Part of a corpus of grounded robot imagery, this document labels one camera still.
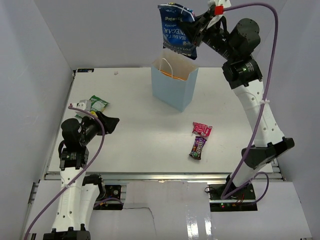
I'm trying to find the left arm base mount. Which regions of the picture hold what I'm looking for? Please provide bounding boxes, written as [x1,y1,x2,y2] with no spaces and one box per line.
[96,184,122,202]

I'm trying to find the blue snack bag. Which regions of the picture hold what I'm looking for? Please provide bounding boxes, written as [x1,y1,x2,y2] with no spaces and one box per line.
[157,2,198,60]

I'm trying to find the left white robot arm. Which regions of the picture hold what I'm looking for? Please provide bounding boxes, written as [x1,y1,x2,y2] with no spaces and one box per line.
[43,111,120,240]

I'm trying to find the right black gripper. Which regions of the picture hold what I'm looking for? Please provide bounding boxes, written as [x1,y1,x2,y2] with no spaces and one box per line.
[177,10,237,62]

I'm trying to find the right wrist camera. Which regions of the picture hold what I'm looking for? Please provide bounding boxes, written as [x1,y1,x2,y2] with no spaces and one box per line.
[208,0,231,16]

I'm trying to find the orange potato chip bag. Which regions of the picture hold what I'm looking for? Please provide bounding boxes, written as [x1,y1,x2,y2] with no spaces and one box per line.
[160,70,187,81]

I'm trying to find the brown M&M's packet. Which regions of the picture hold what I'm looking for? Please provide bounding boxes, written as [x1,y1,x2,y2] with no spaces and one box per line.
[189,136,207,160]

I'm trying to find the pink candy packet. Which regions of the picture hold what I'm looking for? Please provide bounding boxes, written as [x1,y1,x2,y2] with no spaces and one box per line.
[192,122,213,138]

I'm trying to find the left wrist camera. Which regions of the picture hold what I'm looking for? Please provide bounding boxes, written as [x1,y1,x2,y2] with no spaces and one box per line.
[69,99,92,113]

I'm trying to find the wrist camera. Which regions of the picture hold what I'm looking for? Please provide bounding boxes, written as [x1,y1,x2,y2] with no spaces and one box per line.
[69,99,92,113]
[208,0,231,16]

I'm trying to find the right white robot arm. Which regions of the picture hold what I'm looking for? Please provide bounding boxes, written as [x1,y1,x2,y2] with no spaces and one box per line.
[178,9,295,200]

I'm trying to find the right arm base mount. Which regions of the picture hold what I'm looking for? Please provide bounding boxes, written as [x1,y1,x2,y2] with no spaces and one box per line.
[204,183,257,202]

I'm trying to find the left blue table label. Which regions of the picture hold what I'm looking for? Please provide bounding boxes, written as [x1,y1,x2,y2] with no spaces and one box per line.
[76,68,95,73]

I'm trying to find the light blue paper bag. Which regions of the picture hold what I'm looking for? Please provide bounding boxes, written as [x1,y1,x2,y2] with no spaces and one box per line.
[151,48,199,112]

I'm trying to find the aluminium front rail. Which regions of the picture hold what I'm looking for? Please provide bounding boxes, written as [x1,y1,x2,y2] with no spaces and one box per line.
[44,172,283,182]

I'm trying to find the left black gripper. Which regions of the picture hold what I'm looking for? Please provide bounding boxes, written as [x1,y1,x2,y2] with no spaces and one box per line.
[79,111,120,146]

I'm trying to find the green snack bag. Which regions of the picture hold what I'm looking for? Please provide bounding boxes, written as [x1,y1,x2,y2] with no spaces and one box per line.
[87,95,109,116]

